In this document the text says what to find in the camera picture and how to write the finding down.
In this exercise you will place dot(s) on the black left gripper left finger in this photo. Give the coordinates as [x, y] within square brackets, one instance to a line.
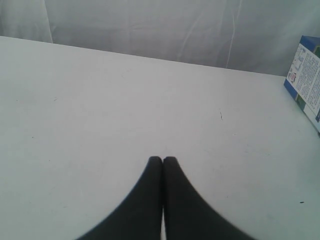
[139, 215]

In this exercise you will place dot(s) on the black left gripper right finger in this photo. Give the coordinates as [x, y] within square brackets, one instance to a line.
[187, 216]

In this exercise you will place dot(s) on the blue white cardboard box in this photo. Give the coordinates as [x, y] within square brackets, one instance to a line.
[303, 78]

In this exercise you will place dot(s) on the white backdrop cloth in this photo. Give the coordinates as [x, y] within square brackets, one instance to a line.
[250, 35]

